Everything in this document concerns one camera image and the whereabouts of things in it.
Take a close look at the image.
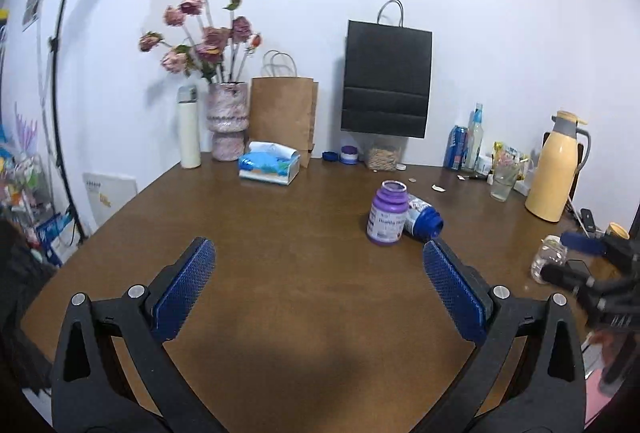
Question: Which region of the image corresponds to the white thermos bottle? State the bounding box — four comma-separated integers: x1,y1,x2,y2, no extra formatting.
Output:
177,85,202,169

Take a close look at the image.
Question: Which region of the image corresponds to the shelf of colourful clutter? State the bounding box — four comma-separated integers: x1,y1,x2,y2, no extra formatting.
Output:
0,102,61,259

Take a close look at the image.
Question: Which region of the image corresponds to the pink speckled vase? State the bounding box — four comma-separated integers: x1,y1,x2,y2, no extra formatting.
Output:
206,82,249,162

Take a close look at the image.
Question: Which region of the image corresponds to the clear plastic bottle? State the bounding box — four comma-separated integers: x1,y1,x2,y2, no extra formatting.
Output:
465,102,486,172

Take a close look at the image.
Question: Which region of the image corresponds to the dark cloth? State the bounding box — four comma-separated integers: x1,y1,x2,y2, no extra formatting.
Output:
0,218,57,396

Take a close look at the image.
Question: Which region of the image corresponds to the blue soda can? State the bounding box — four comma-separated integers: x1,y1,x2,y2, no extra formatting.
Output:
443,124,469,171

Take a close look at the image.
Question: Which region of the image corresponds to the clear container of nuts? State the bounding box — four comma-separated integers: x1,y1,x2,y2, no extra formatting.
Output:
364,136,404,172

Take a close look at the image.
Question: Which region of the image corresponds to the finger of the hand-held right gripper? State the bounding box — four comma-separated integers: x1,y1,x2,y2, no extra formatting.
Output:
560,230,608,257
541,263,601,300

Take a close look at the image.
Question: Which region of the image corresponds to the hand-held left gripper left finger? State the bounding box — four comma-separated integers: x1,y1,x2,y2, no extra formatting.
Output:
51,237,226,433

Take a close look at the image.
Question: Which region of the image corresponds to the white board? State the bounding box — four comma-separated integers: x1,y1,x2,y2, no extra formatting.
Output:
82,172,139,239

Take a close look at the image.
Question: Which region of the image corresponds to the dried pink flower bouquet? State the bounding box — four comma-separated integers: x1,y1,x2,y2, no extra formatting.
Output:
138,0,263,85

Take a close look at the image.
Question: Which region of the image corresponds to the blue packet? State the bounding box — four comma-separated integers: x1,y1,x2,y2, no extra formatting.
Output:
36,212,77,266

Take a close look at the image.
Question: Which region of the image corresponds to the tall drinking glass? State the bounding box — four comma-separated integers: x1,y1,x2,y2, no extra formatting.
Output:
490,162,519,202

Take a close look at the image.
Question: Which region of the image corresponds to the black paper bag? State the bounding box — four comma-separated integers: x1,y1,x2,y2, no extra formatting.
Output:
340,0,433,140

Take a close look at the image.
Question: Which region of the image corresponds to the wall poster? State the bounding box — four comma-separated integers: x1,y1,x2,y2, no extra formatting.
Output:
22,0,49,32

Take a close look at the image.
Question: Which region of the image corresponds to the brown paper bag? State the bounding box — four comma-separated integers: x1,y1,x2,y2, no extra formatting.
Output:
248,50,319,169

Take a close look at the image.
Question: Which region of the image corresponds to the black light stand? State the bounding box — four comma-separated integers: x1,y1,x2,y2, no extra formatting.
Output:
37,0,113,245

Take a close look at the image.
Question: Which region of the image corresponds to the white bottle with blue cap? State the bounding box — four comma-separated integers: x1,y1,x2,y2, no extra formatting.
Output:
404,194,445,242

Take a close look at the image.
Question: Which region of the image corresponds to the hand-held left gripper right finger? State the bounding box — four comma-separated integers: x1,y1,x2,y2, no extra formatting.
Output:
422,238,587,433

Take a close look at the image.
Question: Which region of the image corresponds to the purple pill bottle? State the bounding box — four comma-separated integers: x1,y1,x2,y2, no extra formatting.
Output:
366,180,409,247

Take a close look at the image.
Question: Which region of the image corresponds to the yellow thermos jug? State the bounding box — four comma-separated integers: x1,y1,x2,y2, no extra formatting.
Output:
524,110,592,222

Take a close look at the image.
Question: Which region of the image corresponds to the blue tissue box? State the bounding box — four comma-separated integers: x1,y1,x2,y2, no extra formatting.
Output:
238,141,301,186

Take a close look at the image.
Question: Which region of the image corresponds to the clear glass cup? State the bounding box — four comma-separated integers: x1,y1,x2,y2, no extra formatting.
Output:
531,235,569,285

